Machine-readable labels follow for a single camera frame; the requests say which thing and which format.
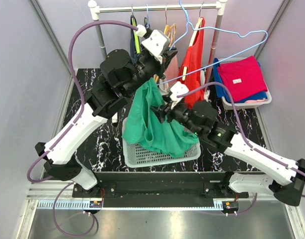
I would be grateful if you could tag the red tank top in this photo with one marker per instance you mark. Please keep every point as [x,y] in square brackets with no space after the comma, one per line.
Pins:
[192,84]

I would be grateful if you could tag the grey basket with clothes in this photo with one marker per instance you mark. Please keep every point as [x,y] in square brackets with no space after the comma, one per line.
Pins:
[251,102]

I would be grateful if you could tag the green tank top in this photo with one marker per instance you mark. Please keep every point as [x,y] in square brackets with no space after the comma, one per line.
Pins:
[144,128]

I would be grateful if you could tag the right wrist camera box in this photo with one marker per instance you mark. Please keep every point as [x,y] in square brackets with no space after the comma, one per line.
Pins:
[177,90]

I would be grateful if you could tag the clothes rack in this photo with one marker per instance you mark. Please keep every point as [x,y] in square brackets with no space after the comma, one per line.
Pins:
[95,10]

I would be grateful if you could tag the white wooden hanger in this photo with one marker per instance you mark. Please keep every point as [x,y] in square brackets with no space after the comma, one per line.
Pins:
[193,57]

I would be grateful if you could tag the magenta folded shirt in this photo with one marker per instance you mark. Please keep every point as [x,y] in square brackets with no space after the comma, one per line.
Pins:
[242,77]

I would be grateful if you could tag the white laundry basket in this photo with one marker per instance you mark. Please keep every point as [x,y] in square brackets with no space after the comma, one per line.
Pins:
[136,156]

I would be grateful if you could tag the pink tank top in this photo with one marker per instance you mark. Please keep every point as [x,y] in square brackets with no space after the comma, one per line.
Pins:
[171,72]

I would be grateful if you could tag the blue grey tank top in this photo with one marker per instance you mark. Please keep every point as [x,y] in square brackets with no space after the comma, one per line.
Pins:
[132,47]

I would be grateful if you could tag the lime green hanger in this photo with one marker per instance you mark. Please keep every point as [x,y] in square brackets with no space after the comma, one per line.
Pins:
[136,38]

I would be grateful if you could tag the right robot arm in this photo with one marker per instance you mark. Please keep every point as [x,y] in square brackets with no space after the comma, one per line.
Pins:
[280,177]

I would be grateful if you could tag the yellow hanger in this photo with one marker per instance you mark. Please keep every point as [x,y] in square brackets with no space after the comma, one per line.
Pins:
[170,31]

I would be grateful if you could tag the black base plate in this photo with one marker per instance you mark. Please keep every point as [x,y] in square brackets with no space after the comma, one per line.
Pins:
[173,190]

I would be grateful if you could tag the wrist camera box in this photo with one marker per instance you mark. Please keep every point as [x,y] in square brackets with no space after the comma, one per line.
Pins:
[156,43]
[177,90]

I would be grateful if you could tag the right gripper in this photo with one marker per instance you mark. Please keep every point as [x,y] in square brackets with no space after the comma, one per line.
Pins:
[161,111]

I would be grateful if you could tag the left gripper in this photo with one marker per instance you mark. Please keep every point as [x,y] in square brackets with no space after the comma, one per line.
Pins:
[162,66]

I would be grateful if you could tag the black marble mat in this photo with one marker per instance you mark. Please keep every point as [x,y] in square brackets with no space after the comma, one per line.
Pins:
[102,151]

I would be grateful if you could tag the olive printed tank top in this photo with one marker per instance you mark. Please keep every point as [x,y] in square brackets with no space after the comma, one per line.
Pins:
[146,22]

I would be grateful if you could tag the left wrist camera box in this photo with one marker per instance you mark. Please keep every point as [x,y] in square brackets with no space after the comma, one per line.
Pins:
[156,43]

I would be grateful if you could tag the blue folded shirt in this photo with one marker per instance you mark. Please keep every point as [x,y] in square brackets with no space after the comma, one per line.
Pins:
[221,82]

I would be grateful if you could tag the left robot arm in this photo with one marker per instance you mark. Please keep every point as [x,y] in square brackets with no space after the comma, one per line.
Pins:
[120,77]

